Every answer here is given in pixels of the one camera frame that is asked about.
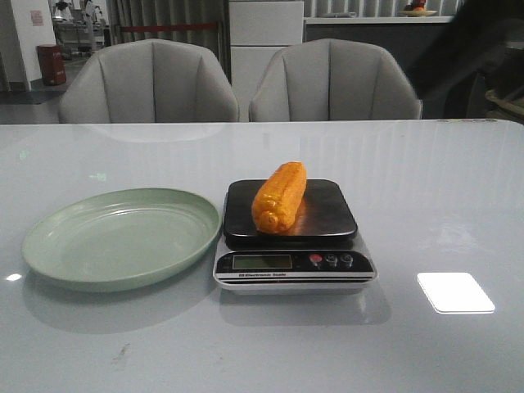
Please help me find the orange corn cob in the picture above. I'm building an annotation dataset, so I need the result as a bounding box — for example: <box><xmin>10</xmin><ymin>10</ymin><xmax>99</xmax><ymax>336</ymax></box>
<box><xmin>251</xmin><ymin>161</ymin><xmax>307</xmax><ymax>234</ymax></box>

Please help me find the dark robot arm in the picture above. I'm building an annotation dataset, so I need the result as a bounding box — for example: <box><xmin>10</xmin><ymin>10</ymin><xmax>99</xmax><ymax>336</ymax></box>
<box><xmin>406</xmin><ymin>1</ymin><xmax>523</xmax><ymax>119</ymax></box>

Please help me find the black silver electronic kitchen scale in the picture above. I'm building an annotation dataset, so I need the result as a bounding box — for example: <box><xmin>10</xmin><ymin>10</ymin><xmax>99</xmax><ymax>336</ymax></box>
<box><xmin>213</xmin><ymin>179</ymin><xmax>377</xmax><ymax>295</ymax></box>

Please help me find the grey upholstered chair right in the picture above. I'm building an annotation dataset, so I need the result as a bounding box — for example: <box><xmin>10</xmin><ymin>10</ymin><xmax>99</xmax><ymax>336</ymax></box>
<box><xmin>248</xmin><ymin>38</ymin><xmax>422</xmax><ymax>122</ymax></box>

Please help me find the grey upholstered chair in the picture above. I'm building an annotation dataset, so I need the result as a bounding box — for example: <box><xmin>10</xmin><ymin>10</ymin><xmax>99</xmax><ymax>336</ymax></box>
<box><xmin>248</xmin><ymin>38</ymin><xmax>422</xmax><ymax>122</ymax></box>
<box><xmin>57</xmin><ymin>38</ymin><xmax>239</xmax><ymax>124</ymax></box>

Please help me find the light green round plate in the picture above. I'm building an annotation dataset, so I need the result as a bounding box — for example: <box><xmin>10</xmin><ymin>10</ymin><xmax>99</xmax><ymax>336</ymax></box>
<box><xmin>21</xmin><ymin>188</ymin><xmax>222</xmax><ymax>292</ymax></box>

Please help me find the grey upholstered chair left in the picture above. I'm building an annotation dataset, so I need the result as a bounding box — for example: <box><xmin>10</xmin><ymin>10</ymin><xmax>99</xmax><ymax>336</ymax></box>
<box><xmin>57</xmin><ymin>38</ymin><xmax>239</xmax><ymax>124</ymax></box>

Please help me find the white drawer cabinet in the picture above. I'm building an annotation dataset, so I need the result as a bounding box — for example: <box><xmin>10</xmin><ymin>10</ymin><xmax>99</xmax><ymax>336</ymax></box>
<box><xmin>228</xmin><ymin>1</ymin><xmax>304</xmax><ymax>122</ymax></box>

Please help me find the dark grey counter cabinet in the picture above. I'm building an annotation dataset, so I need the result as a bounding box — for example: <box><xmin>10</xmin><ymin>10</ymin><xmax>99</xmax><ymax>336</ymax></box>
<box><xmin>303</xmin><ymin>16</ymin><xmax>455</xmax><ymax>120</ymax></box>

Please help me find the fruit bowl on counter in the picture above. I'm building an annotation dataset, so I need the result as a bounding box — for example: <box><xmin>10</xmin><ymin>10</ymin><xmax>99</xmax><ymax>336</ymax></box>
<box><xmin>399</xmin><ymin>0</ymin><xmax>437</xmax><ymax>17</ymax></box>

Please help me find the red bin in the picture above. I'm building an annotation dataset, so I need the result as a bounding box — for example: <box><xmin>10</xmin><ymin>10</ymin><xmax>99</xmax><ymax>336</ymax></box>
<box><xmin>37</xmin><ymin>44</ymin><xmax>66</xmax><ymax>86</ymax></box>

